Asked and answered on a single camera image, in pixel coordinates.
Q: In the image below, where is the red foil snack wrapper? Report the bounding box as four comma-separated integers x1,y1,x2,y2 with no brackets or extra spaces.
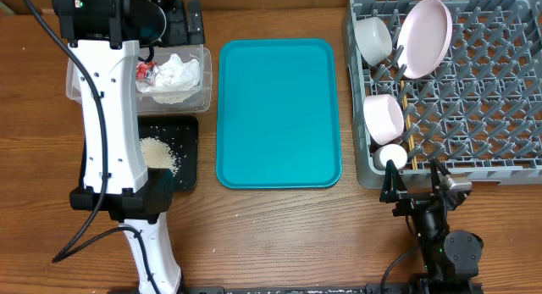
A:
136,61,157,85

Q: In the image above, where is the crumpled white tissue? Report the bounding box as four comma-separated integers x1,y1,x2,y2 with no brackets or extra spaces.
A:
135,53,201,104

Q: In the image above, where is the large white round plate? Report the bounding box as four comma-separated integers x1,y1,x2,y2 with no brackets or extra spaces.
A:
397,0,452,79

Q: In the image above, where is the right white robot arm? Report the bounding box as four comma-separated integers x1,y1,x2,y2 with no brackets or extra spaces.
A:
379,158,484,293

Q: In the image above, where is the teal plastic tray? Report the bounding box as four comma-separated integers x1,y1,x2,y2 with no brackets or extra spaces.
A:
216,38,342,189

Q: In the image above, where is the small pink bowl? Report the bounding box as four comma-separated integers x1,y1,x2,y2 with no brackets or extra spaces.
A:
363,94,405,145

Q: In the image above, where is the black rail at table edge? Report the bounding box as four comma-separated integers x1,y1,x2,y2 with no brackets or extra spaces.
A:
108,283,484,294

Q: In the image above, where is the white paper cup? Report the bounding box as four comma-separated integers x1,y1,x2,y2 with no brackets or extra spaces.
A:
373,144,407,170

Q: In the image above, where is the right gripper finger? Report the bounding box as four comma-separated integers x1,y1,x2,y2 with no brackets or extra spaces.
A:
379,159,407,202
430,158,451,191

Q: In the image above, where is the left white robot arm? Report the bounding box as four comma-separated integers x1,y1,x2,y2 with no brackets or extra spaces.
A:
52,0,205,293

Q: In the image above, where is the grey dishwasher rack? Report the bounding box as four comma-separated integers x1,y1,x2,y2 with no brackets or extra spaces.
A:
344,0,541,189

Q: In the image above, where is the clear plastic waste bin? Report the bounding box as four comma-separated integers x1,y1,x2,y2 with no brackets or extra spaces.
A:
70,41,213,118

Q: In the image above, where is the grey round bowl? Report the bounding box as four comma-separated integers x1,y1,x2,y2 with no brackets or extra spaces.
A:
354,17,392,66

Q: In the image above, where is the black tray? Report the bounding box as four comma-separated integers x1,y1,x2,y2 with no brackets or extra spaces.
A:
75,115,198,197

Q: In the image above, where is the pile of rice grains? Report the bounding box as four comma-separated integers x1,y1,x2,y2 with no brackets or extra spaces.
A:
140,137,179,175

